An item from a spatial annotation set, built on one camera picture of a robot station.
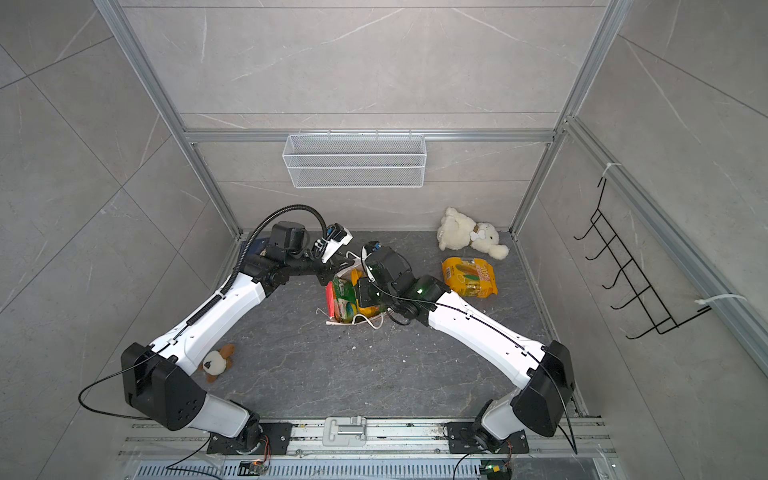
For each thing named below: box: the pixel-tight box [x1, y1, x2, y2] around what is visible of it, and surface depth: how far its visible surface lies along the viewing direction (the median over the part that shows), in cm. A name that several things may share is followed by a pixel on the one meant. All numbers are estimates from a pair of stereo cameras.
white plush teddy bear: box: [436, 207, 509, 260], surface depth 112 cm
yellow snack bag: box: [442, 257, 499, 298], surface depth 103 cm
